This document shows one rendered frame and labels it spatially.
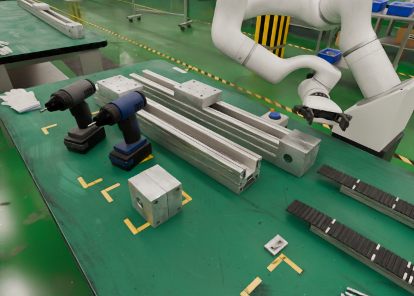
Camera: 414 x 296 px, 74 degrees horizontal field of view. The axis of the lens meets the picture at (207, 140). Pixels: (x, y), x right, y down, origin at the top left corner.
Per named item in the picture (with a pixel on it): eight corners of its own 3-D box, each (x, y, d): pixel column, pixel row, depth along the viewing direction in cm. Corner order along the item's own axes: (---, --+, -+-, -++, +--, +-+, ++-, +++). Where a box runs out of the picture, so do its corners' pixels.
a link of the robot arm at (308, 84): (336, 94, 90) (317, 116, 94) (327, 83, 102) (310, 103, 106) (315, 80, 89) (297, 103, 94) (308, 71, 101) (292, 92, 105)
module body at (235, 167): (258, 178, 84) (262, 156, 79) (238, 195, 78) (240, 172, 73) (115, 96, 128) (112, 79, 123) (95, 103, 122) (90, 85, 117)
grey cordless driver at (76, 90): (109, 135, 101) (97, 79, 89) (69, 168, 85) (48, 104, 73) (92, 131, 103) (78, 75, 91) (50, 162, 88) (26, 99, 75)
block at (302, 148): (317, 160, 92) (324, 136, 86) (299, 178, 84) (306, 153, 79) (292, 149, 97) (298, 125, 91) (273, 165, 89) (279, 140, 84)
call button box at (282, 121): (286, 130, 107) (289, 116, 104) (273, 140, 101) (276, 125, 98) (268, 122, 112) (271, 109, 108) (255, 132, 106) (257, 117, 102)
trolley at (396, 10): (391, 85, 354) (429, -3, 298) (384, 100, 317) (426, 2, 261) (312, 67, 404) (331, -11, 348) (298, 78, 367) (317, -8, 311)
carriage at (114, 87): (144, 101, 112) (142, 85, 109) (121, 109, 106) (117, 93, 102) (122, 89, 121) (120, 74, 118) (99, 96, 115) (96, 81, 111)
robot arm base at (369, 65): (366, 98, 113) (345, 58, 114) (420, 76, 98) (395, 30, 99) (349, 111, 101) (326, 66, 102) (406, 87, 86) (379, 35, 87)
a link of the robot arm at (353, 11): (363, 48, 107) (334, -6, 108) (400, 24, 88) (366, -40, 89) (337, 61, 106) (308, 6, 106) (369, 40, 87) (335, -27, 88)
